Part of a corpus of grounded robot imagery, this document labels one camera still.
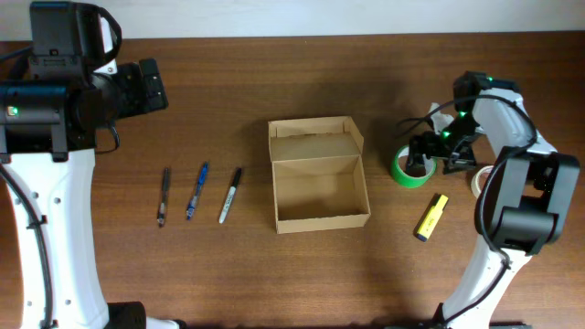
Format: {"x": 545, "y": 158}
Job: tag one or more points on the blue ballpoint pen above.
{"x": 192, "y": 205}

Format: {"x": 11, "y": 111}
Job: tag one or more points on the yellow highlighter marker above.
{"x": 431, "y": 217}

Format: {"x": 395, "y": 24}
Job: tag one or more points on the black ballpoint pen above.
{"x": 161, "y": 212}

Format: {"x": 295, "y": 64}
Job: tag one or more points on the white masking tape roll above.
{"x": 476, "y": 183}

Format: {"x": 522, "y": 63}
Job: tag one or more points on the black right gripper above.
{"x": 432, "y": 149}

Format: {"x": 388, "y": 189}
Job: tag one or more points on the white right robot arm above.
{"x": 525, "y": 200}

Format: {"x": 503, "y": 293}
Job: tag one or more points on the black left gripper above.
{"x": 152, "y": 85}

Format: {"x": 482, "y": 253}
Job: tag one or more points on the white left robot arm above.
{"x": 64, "y": 88}

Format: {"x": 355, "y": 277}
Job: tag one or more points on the cardboard box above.
{"x": 318, "y": 176}

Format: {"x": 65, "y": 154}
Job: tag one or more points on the green tape roll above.
{"x": 411, "y": 175}

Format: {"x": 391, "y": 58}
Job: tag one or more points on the black sharpie marker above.
{"x": 230, "y": 195}

